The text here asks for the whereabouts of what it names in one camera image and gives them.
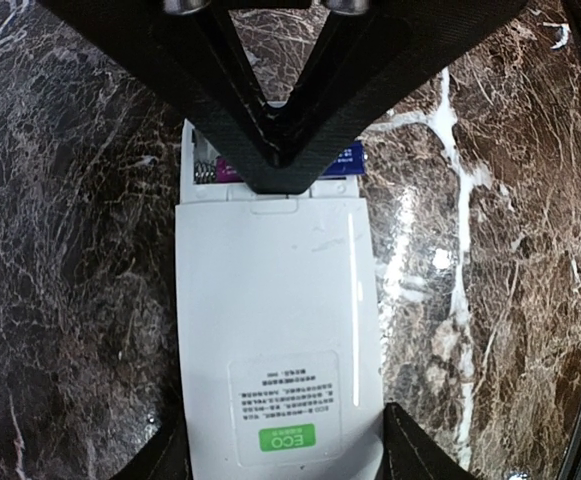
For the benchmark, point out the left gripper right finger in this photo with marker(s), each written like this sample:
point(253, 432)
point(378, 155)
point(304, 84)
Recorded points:
point(410, 454)

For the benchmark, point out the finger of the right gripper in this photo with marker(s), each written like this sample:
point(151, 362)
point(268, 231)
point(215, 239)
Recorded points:
point(363, 65)
point(196, 64)

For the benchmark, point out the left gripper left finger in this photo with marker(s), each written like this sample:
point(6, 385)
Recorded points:
point(164, 457)

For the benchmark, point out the blue AAA battery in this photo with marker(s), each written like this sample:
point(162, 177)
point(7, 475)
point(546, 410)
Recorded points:
point(350, 162)

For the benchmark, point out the white remote control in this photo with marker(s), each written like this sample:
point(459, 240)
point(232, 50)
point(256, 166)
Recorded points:
point(278, 327)

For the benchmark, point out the brown AAA battery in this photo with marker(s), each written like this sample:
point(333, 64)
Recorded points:
point(224, 172)

